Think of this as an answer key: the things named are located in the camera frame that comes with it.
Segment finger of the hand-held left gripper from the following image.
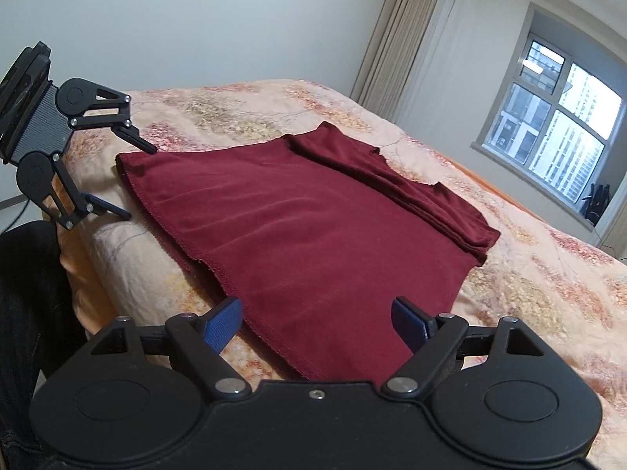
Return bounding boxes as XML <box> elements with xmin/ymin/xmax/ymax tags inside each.
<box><xmin>71</xmin><ymin>85</ymin><xmax>158</xmax><ymax>155</ymax></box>
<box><xmin>45</xmin><ymin>153</ymin><xmax>132</xmax><ymax>230</ymax></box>

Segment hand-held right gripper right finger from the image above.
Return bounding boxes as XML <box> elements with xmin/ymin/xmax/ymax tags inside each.
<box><xmin>382</xmin><ymin>296</ymin><xmax>547</xmax><ymax>398</ymax></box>

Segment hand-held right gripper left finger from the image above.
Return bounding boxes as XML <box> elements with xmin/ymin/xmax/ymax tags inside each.
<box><xmin>91</xmin><ymin>298</ymin><xmax>253</xmax><ymax>398</ymax></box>

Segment dark red long-sleeve sweater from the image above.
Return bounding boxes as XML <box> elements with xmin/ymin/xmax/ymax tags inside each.
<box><xmin>115</xmin><ymin>121</ymin><xmax>501</xmax><ymax>383</ymax></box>

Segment person's dark pants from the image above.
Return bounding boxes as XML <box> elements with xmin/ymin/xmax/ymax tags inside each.
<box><xmin>0</xmin><ymin>220</ymin><xmax>91</xmax><ymax>470</ymax></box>

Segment floral beige blanket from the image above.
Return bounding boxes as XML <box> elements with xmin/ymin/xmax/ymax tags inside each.
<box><xmin>59</xmin><ymin>78</ymin><xmax>627</xmax><ymax>456</ymax></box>

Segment orange bed sheet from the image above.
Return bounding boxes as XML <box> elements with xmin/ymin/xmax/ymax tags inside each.
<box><xmin>443</xmin><ymin>157</ymin><xmax>540</xmax><ymax>219</ymax></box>

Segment black backpack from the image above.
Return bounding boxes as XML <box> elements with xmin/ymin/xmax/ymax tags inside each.
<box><xmin>583</xmin><ymin>183</ymin><xmax>611</xmax><ymax>227</ymax></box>

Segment beige curtain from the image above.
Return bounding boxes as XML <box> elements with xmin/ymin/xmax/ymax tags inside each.
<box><xmin>600</xmin><ymin>183</ymin><xmax>627</xmax><ymax>255</ymax></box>
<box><xmin>350</xmin><ymin>0</ymin><xmax>471</xmax><ymax>123</ymax></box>

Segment window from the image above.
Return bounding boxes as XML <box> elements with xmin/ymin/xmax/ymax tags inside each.
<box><xmin>470</xmin><ymin>2</ymin><xmax>627</xmax><ymax>228</ymax></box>

